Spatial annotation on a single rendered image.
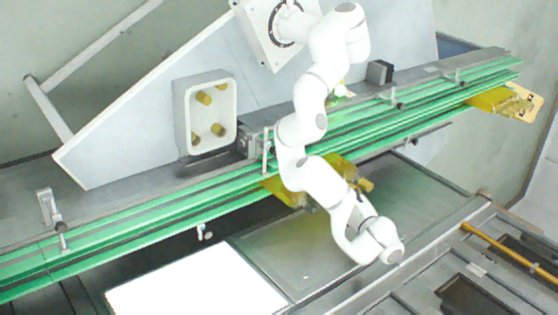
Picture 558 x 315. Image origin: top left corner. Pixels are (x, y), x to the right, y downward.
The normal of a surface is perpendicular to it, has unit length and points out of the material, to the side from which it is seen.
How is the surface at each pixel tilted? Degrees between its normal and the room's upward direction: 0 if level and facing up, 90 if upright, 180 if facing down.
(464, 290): 90
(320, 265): 91
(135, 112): 0
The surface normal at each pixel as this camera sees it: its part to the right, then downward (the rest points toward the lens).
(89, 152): 0.61, 0.43
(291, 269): 0.04, -0.85
